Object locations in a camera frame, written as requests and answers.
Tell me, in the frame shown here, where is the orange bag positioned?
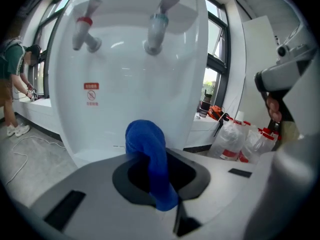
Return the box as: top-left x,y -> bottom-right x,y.
207,105 -> 230,122

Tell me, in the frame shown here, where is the black framed window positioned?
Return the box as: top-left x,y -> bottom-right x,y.
32,0 -> 73,97
203,0 -> 231,105

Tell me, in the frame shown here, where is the person's right hand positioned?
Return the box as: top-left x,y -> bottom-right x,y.
265,93 -> 283,123

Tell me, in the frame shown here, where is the white water dispenser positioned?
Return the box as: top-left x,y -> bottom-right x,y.
48,0 -> 210,169

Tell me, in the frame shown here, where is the black tumbler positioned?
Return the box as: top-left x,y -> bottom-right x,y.
198,90 -> 213,119

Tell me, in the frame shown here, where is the person's white shirt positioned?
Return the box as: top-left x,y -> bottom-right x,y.
282,23 -> 320,140

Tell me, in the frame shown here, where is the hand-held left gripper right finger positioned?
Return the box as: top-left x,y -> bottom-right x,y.
165,147 -> 266,238

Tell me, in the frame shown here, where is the blue cloth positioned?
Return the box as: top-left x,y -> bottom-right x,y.
124,119 -> 180,212

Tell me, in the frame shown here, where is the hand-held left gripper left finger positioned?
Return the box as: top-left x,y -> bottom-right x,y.
29,154 -> 176,240

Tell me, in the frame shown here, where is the white floor cable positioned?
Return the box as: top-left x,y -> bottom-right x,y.
4,136 -> 66,185

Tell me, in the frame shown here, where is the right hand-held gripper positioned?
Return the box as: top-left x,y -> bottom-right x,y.
254,42 -> 318,145

